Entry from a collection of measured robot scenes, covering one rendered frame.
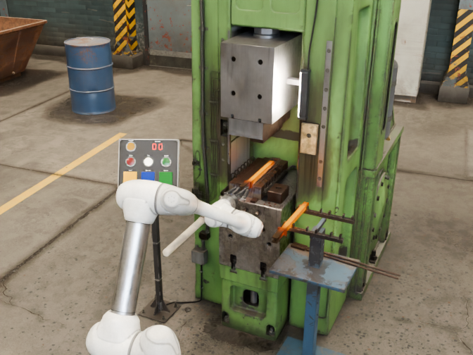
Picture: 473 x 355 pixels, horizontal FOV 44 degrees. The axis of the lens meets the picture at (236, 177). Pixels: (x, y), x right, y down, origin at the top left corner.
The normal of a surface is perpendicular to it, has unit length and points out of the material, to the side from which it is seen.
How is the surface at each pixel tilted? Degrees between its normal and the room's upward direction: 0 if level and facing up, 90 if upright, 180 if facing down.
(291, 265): 0
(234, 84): 90
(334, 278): 0
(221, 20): 90
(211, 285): 90
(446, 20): 90
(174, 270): 0
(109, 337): 57
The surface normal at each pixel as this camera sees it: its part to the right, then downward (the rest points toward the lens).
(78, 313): 0.00, -0.91
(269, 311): -0.42, 0.37
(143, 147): 0.00, -0.10
